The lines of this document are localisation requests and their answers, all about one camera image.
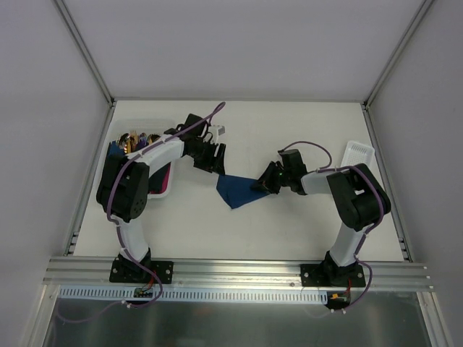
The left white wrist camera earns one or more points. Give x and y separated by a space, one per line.
218 130

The rolled napkin bundles with cutlery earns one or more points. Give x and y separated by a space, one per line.
132 141

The white slotted cable duct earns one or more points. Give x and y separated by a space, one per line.
211 295

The blue paper napkin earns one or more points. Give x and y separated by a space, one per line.
237 191

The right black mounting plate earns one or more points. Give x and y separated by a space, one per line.
321 275

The white plastic bin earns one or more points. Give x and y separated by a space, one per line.
121 126

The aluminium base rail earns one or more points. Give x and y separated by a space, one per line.
237 274

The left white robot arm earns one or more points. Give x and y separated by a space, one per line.
124 188

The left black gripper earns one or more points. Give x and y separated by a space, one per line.
210 156

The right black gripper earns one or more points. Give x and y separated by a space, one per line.
273 179

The black mounting plate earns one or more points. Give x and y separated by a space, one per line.
321 275
162 269

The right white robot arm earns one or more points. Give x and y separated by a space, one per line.
360 201

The white perforated utensil tray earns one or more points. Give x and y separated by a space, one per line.
357 153

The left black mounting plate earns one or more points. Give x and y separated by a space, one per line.
162 269

